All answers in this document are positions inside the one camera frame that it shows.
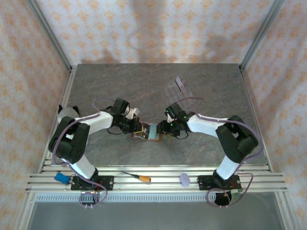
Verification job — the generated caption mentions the orange handled screwdriver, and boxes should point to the orange handled screwdriver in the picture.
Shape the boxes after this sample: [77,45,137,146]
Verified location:
[120,171,151,183]

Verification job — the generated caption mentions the aluminium side rail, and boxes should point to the aluminium side rail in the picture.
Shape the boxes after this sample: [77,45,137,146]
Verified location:
[38,64,78,173]
[239,66,274,173]

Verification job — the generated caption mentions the dark printed credit card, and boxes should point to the dark printed credit card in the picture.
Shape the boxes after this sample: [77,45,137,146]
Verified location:
[132,123,147,139]

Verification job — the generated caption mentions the aluminium rail frame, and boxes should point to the aluminium rail frame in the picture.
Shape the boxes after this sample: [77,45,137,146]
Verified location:
[25,164,288,194]

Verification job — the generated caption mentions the grey slotted cable duct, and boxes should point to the grey slotted cable duct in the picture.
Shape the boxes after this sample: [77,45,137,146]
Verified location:
[35,193,216,202]

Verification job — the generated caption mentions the clear acrylic card stand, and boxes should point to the clear acrylic card stand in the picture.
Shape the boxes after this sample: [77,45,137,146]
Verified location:
[164,76,194,107]

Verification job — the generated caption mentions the brown leather card holder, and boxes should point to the brown leather card holder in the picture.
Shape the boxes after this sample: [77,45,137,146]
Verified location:
[130,121,164,143]

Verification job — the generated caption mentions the lavender oval disc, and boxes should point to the lavender oval disc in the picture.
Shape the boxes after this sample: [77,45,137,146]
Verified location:
[179,172,191,187]

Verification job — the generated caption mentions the aluminium corner post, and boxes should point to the aluminium corner post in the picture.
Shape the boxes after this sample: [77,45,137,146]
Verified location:
[25,0,72,70]
[239,0,286,70]

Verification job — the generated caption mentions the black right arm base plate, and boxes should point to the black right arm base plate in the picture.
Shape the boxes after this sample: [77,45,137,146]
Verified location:
[197,174,241,192]

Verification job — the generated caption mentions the blue cylinder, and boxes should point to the blue cylinder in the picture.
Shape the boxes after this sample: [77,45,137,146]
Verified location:
[54,172,70,185]

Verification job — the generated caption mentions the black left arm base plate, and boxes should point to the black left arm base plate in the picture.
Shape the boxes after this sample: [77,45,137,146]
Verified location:
[71,175,115,192]

